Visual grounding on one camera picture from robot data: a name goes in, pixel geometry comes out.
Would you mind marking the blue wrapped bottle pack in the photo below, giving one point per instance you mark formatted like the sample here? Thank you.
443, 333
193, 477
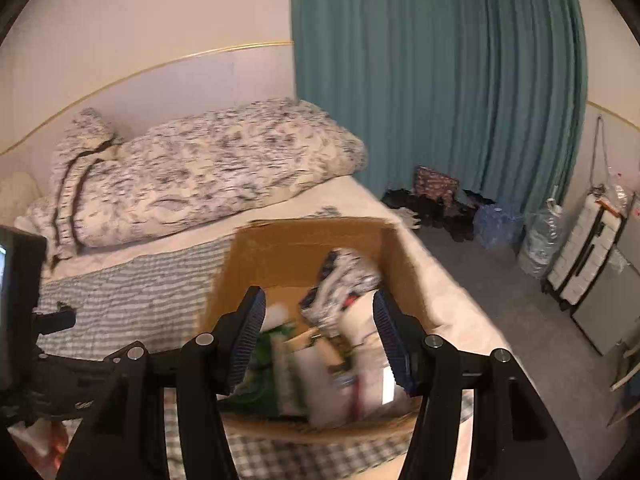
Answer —
497, 225

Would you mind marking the patterned plastic packet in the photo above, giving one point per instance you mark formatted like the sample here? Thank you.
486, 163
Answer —
345, 275

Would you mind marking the cream pillow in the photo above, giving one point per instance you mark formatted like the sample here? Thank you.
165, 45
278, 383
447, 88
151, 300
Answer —
17, 195

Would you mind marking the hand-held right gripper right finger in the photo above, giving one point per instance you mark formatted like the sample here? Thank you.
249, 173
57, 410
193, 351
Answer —
392, 345

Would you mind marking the grey small fridge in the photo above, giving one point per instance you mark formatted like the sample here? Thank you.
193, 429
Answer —
607, 305

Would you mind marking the person's left hand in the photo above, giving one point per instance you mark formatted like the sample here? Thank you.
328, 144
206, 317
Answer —
47, 447

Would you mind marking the pile of dark shoes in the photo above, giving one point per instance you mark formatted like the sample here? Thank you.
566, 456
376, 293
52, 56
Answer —
435, 212

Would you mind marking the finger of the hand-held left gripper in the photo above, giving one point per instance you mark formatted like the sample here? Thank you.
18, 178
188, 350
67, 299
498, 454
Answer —
57, 321

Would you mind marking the white padded headboard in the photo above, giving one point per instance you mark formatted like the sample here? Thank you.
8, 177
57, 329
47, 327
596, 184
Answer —
175, 95

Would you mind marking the patterned bag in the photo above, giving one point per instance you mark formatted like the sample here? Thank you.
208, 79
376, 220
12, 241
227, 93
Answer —
435, 185

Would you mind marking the teal curtain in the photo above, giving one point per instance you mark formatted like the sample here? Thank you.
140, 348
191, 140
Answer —
425, 85

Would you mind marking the brown cardboard box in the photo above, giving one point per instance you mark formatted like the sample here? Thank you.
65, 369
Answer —
280, 260

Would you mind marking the large clear water bottle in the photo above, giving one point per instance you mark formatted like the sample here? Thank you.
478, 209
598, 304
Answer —
540, 245

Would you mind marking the floral patterned pillow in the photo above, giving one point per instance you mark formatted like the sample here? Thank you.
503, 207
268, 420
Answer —
200, 175

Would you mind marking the grey checkered cloth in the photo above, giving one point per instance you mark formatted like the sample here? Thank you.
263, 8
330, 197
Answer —
140, 290

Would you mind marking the green and white box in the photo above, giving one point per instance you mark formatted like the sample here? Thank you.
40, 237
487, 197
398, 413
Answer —
280, 375

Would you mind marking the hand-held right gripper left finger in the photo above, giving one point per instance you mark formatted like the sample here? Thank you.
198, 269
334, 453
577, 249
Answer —
247, 340

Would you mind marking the white suitcase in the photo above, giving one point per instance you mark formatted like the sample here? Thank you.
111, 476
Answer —
585, 250

